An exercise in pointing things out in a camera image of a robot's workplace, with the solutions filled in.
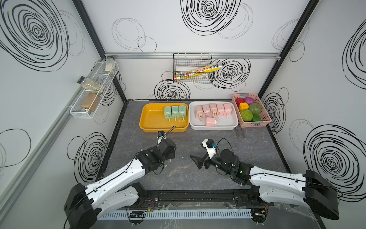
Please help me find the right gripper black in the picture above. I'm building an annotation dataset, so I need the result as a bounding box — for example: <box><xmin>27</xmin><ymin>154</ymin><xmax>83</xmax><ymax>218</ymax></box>
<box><xmin>191</xmin><ymin>152</ymin><xmax>233</xmax><ymax>176</ymax></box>

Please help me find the yellow plastic storage tray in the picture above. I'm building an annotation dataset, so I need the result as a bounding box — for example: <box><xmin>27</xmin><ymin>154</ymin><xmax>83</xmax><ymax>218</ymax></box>
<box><xmin>139</xmin><ymin>103</ymin><xmax>189</xmax><ymax>133</ymax></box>

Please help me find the white plastic storage tray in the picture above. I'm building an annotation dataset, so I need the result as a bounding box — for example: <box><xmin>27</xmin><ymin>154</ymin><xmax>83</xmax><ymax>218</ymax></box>
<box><xmin>189</xmin><ymin>101</ymin><xmax>238</xmax><ymax>130</ymax></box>

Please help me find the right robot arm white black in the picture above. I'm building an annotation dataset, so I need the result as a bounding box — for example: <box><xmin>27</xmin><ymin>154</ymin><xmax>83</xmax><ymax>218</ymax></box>
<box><xmin>190</xmin><ymin>148</ymin><xmax>339</xmax><ymax>220</ymax></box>

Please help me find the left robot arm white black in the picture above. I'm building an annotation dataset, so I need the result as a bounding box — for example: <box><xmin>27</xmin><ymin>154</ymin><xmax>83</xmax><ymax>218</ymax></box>
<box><xmin>63</xmin><ymin>138</ymin><xmax>176</xmax><ymax>229</ymax></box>

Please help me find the yellow red foil roll box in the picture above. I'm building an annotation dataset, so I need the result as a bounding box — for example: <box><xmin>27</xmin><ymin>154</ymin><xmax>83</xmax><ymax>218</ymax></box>
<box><xmin>173</xmin><ymin>63</ymin><xmax>222</xmax><ymax>82</ymax></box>

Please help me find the yellow toy pepper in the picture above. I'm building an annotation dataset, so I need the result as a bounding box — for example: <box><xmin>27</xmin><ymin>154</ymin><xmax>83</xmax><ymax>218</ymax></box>
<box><xmin>238</xmin><ymin>103</ymin><xmax>249</xmax><ymax>111</ymax></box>

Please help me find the pink perforated plastic basket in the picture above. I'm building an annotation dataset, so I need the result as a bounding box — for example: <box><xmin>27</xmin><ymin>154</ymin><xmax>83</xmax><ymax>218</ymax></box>
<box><xmin>231</xmin><ymin>93</ymin><xmax>272</xmax><ymax>128</ymax></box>

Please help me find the dark green toy vegetable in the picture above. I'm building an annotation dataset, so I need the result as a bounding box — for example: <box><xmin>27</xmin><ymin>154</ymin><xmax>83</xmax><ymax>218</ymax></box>
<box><xmin>240</xmin><ymin>110</ymin><xmax>262</xmax><ymax>122</ymax></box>

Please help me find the red toy pepper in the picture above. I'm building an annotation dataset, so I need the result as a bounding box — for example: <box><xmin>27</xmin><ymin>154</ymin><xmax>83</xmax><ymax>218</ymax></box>
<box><xmin>235</xmin><ymin>97</ymin><xmax>244</xmax><ymax>107</ymax></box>

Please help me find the green toy apple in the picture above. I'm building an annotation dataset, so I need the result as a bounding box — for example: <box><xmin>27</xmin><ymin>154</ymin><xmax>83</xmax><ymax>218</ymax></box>
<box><xmin>249</xmin><ymin>103</ymin><xmax>262</xmax><ymax>115</ymax></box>

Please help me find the purple toy vegetable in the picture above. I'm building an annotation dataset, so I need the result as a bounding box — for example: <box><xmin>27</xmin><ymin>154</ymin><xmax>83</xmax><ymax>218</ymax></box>
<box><xmin>243</xmin><ymin>97</ymin><xmax>255</xmax><ymax>105</ymax></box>

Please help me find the clear bottle on shelf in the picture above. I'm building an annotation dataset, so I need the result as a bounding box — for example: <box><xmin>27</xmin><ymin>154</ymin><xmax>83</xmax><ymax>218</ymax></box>
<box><xmin>77</xmin><ymin>76</ymin><xmax>104</xmax><ymax>94</ymax></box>

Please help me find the glass jar on shelf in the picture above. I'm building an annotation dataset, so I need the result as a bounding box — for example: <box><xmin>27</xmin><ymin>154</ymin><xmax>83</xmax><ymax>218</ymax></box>
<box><xmin>105</xmin><ymin>56</ymin><xmax>115</xmax><ymax>73</ymax></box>

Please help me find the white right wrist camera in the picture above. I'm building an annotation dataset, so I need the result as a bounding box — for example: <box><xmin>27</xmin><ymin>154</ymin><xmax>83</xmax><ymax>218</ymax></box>
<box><xmin>202</xmin><ymin>139</ymin><xmax>218</xmax><ymax>159</ymax></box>

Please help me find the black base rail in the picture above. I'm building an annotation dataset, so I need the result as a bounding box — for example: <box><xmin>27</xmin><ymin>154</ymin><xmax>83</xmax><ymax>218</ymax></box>
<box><xmin>125</xmin><ymin>188</ymin><xmax>311</xmax><ymax>211</ymax></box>

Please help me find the white slotted cable duct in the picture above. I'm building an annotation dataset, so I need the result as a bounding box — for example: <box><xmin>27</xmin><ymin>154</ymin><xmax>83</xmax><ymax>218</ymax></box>
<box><xmin>100</xmin><ymin>209</ymin><xmax>253</xmax><ymax>220</ymax></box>

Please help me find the white wire wall shelf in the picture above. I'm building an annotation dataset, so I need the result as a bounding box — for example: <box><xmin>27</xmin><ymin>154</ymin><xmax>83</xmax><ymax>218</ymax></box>
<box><xmin>70</xmin><ymin>56</ymin><xmax>119</xmax><ymax>119</ymax></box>

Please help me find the black wire wall basket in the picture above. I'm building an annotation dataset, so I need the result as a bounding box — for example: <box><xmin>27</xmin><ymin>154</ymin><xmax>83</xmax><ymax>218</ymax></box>
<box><xmin>173</xmin><ymin>58</ymin><xmax>213</xmax><ymax>84</ymax></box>

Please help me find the aluminium wall rail back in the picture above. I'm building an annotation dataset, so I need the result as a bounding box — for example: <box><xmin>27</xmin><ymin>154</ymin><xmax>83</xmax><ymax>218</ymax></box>
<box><xmin>105</xmin><ymin>52</ymin><xmax>281</xmax><ymax>60</ymax></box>

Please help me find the aluminium wall rail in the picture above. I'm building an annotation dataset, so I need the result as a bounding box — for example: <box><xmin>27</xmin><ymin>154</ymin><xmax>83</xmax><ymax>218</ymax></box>
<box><xmin>105</xmin><ymin>52</ymin><xmax>281</xmax><ymax>60</ymax></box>
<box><xmin>1</xmin><ymin>88</ymin><xmax>82</xmax><ymax>221</ymax></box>

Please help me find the aluminium wall rail left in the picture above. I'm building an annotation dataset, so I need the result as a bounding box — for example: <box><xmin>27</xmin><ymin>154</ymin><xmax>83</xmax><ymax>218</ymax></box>
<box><xmin>1</xmin><ymin>88</ymin><xmax>82</xmax><ymax>221</ymax></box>

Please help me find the black corner frame post left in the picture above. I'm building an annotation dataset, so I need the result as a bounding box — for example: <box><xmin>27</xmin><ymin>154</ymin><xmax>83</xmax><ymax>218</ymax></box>
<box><xmin>72</xmin><ymin>0</ymin><xmax>127</xmax><ymax>103</ymax></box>

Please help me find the black corner frame post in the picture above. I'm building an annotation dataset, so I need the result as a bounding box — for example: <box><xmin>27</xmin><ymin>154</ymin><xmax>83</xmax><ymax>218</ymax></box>
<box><xmin>258</xmin><ymin>0</ymin><xmax>320</xmax><ymax>98</ymax></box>
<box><xmin>72</xmin><ymin>0</ymin><xmax>127</xmax><ymax>103</ymax></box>

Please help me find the black corner frame post right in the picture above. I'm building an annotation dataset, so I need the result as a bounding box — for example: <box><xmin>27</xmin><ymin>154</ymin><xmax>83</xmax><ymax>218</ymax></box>
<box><xmin>258</xmin><ymin>0</ymin><xmax>320</xmax><ymax>98</ymax></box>

